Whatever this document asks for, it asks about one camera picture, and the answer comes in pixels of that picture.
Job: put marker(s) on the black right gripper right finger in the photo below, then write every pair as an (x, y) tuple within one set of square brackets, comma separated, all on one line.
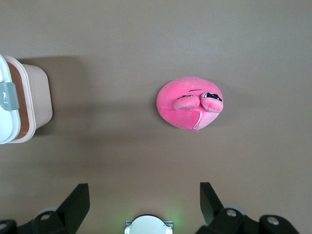
[(212, 212)]

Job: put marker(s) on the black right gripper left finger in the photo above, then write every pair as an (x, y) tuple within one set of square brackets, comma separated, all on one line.
[(73, 207)]

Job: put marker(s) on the white box lid grey clips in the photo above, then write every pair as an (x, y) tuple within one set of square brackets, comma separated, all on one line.
[(7, 126)]

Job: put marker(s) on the pink plush toy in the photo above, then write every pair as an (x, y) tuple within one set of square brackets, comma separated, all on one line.
[(175, 114)]

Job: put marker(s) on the pink plastic box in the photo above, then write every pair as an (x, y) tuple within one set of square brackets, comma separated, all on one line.
[(39, 97)]

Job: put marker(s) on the brown table mat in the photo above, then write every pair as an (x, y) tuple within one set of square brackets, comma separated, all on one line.
[(146, 36)]

